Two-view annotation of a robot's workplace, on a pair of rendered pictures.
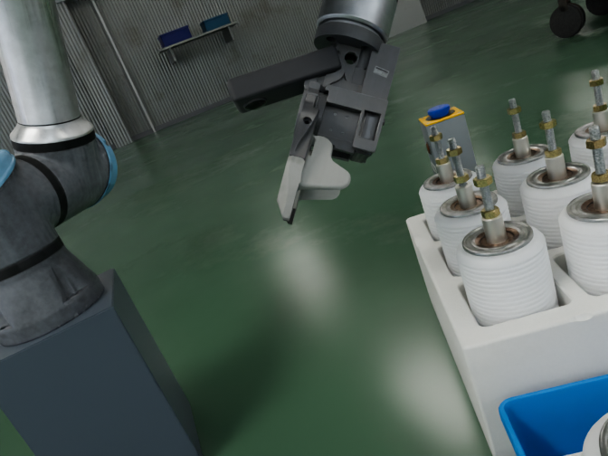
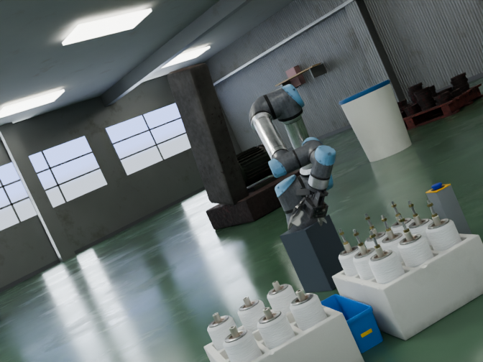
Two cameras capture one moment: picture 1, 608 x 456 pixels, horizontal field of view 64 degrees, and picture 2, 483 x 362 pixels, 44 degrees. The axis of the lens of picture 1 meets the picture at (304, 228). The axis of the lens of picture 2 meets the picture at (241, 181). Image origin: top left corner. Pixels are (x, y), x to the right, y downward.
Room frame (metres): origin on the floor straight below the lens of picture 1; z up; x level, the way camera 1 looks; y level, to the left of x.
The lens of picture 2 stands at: (-0.63, -2.01, 0.79)
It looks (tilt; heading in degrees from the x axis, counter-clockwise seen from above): 4 degrees down; 65
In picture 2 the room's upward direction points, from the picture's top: 24 degrees counter-clockwise
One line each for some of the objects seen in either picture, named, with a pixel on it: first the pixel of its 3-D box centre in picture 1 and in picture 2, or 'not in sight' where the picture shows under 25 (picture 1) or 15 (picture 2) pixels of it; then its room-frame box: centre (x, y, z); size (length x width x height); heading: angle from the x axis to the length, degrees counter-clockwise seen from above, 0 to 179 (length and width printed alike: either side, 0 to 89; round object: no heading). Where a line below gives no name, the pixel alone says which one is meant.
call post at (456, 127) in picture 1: (460, 193); (454, 226); (0.88, -0.31, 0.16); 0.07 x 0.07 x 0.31; 80
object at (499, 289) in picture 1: (513, 305); (359, 273); (0.49, -0.20, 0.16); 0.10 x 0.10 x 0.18
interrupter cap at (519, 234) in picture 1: (497, 238); (349, 251); (0.49, -0.20, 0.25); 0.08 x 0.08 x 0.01
